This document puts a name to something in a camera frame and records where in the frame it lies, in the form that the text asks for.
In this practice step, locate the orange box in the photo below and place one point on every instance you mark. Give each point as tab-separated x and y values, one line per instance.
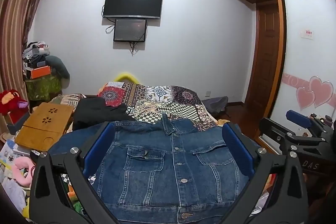
40	71

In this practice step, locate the beige striped cloth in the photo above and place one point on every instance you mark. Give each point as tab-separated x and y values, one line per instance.
69	100

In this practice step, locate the wooden lap table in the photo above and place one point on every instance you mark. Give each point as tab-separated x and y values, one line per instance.
44	124

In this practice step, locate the pile of papers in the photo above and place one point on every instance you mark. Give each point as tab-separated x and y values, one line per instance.
10	153

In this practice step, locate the black garment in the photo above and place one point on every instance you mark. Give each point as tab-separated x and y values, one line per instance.
89	111

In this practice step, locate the pink neck pillow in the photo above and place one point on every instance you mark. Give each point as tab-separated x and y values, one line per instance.
22	166

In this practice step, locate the dark grey plush pillow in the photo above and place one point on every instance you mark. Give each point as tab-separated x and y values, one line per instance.
59	66

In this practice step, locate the patchwork patterned blanket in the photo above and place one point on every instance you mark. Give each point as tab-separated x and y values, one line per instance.
162	98

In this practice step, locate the yellow fluffy item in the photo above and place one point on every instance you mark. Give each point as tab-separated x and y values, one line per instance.
126	76

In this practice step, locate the blue denim jacket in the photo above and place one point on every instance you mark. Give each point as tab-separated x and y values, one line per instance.
157	161

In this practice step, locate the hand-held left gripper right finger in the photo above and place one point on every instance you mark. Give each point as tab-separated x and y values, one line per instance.
239	154

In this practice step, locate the brown striped curtain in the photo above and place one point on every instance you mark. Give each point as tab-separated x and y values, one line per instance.
18	29

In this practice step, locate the red plush toy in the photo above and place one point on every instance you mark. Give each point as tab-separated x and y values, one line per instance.
10	102

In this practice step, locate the brown wooden door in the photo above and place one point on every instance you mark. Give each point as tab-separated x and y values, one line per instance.
265	61

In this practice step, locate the white wall socket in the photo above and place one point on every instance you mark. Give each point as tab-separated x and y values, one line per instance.
208	93

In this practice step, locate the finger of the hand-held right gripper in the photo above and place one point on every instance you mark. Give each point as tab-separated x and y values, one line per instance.
299	117
274	130

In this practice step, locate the small black wall monitor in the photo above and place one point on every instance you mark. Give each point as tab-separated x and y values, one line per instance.
130	30

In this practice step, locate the black wall television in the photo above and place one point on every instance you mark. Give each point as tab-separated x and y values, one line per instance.
132	2

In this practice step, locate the dark grey cloth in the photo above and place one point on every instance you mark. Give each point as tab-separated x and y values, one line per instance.
215	106

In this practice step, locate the pile of household clutter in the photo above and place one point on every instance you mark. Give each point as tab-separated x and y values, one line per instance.
35	54

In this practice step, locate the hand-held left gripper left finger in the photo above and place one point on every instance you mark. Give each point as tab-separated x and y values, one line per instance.
98	151

